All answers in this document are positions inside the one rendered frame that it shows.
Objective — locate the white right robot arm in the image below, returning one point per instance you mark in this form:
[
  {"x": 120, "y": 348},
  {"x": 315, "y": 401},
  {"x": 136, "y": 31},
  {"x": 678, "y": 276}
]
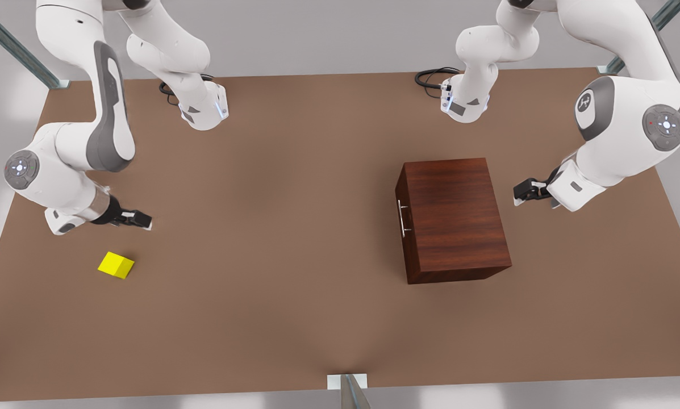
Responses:
[{"x": 72, "y": 142}]

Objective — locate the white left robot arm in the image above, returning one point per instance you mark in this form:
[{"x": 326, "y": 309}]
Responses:
[{"x": 618, "y": 125}]

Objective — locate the yellow cube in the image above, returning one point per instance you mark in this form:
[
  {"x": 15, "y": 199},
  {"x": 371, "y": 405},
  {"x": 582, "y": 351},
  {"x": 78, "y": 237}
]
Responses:
[{"x": 116, "y": 264}]

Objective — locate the dark wooden cabinet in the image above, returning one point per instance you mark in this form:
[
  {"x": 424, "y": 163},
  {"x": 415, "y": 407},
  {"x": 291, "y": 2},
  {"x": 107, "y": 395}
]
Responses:
[{"x": 456, "y": 218}]

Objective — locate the silver frame post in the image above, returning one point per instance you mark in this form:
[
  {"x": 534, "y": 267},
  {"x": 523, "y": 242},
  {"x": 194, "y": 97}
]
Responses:
[
  {"x": 351, "y": 392},
  {"x": 16, "y": 48},
  {"x": 641, "y": 37}
]

